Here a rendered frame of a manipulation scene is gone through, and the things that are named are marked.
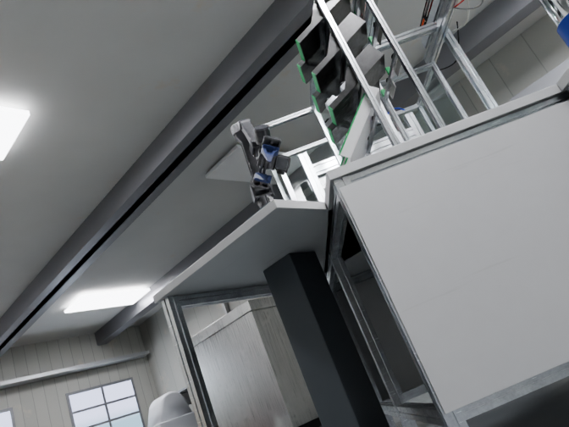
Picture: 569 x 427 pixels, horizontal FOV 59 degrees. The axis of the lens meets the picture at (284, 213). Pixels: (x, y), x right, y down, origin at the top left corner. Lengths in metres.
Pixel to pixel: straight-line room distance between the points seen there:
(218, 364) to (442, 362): 6.15
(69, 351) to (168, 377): 1.90
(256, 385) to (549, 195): 5.70
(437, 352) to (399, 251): 0.27
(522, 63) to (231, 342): 4.92
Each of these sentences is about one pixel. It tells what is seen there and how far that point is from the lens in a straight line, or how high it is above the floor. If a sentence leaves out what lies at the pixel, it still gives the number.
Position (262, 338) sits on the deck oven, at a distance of 6.64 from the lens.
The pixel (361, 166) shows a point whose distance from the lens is 1.45.
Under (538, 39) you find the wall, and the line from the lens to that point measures 6.36.
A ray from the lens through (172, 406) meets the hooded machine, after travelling 8.42.
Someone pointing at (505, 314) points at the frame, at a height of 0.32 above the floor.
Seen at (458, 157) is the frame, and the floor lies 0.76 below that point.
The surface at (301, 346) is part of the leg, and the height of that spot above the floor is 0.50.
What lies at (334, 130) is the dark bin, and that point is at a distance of 1.99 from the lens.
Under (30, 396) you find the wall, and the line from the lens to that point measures 9.99.
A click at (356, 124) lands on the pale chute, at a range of 1.81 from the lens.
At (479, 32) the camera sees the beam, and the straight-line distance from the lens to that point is 5.51.
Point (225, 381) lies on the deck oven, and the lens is 7.29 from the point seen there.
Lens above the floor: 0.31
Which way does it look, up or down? 20 degrees up
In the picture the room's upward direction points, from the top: 23 degrees counter-clockwise
